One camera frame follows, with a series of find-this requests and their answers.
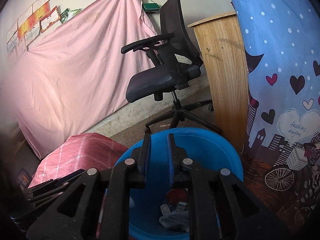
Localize pink checked table cloth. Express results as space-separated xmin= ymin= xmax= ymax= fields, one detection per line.
xmin=29 ymin=133 xmax=128 ymax=187

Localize green brush on wall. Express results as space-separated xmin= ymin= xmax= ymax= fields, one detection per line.
xmin=142 ymin=3 xmax=160 ymax=14

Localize blue cartoon print curtain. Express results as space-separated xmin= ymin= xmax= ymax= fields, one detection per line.
xmin=232 ymin=0 xmax=319 ymax=233

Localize blue cardboard box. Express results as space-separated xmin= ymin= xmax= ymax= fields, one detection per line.
xmin=17 ymin=168 xmax=33 ymax=191

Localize black office chair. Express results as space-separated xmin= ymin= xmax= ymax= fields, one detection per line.
xmin=121 ymin=0 xmax=222 ymax=134

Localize trash pieces in bin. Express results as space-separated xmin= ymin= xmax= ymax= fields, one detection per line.
xmin=159 ymin=189 xmax=189 ymax=232

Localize pink hanging wall sheet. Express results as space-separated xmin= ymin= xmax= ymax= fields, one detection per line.
xmin=1 ymin=0 xmax=156 ymax=159

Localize wooden cabinet panel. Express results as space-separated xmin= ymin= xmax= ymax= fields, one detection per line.
xmin=188 ymin=12 xmax=248 ymax=153

